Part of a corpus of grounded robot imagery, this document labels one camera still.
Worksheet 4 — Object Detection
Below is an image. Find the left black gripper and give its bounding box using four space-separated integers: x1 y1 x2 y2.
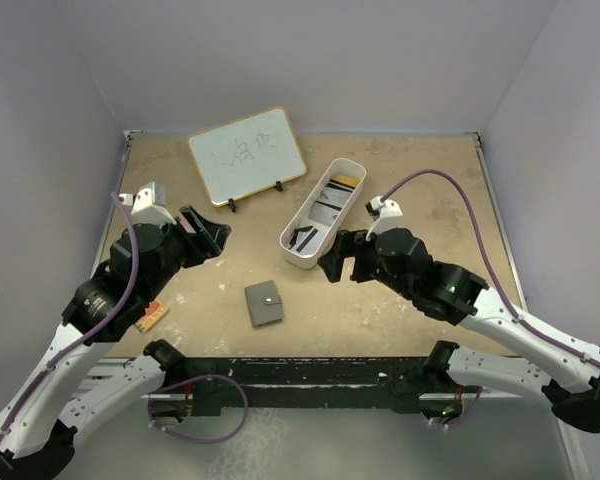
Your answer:
141 205 229 302

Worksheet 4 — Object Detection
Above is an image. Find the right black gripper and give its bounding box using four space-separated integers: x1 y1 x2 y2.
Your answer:
318 229 415 300

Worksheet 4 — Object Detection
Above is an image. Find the white oblong plastic tray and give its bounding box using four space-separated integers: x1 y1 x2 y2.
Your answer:
279 158 367 270

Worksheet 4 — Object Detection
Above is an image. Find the grey card holder wallet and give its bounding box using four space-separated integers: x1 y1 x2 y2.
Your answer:
244 280 284 328

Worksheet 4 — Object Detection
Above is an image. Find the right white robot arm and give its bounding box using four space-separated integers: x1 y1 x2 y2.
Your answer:
318 228 600 433

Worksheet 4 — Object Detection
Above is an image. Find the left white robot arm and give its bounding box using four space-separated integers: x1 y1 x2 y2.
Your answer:
0 206 231 479

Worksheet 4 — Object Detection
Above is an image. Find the orange card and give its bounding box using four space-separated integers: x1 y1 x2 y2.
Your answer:
135 300 169 333

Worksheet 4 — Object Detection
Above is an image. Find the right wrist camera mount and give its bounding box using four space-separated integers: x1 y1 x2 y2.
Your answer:
366 196 403 241

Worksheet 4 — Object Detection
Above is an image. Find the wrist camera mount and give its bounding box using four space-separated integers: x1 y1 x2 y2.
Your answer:
366 196 403 241
118 181 176 227

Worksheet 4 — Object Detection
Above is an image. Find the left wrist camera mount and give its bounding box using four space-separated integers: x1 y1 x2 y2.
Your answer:
118 181 176 227

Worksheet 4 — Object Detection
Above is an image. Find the small whiteboard wooden frame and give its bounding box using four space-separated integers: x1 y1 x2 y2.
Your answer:
187 106 307 207

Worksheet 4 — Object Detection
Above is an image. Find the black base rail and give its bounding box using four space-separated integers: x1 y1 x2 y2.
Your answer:
127 355 481 416

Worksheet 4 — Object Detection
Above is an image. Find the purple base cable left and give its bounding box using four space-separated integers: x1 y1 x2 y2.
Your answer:
147 372 251 444

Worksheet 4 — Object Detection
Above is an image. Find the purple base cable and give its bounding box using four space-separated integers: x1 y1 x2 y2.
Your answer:
147 372 251 444
427 387 484 431

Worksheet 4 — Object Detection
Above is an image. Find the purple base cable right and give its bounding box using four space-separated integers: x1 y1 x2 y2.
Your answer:
427 387 484 431

